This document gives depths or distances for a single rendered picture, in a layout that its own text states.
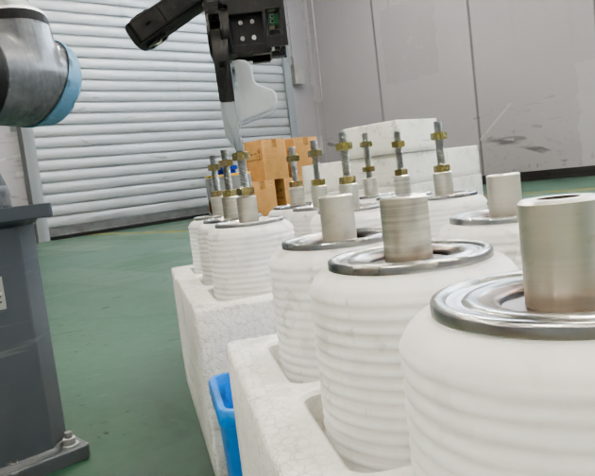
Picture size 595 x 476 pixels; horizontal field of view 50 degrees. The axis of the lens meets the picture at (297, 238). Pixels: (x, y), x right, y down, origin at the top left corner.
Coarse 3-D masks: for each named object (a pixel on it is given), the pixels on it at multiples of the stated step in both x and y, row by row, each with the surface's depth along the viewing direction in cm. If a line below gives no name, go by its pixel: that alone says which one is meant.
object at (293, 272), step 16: (272, 256) 40; (288, 256) 38; (304, 256) 37; (320, 256) 37; (272, 272) 40; (288, 272) 38; (304, 272) 37; (272, 288) 41; (288, 288) 38; (304, 288) 37; (288, 304) 38; (304, 304) 38; (288, 320) 39; (304, 320) 38; (288, 336) 39; (304, 336) 38; (288, 352) 39; (304, 352) 38; (288, 368) 39; (304, 368) 38
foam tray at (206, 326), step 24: (192, 264) 99; (192, 288) 75; (192, 312) 64; (216, 312) 62; (240, 312) 62; (264, 312) 63; (192, 336) 70; (216, 336) 62; (240, 336) 62; (192, 360) 77; (216, 360) 62; (192, 384) 85; (216, 432) 62; (216, 456) 63
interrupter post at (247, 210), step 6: (240, 198) 69; (246, 198) 68; (252, 198) 69; (240, 204) 69; (246, 204) 68; (252, 204) 69; (240, 210) 69; (246, 210) 68; (252, 210) 69; (240, 216) 69; (246, 216) 69; (252, 216) 69; (258, 216) 69; (240, 222) 69
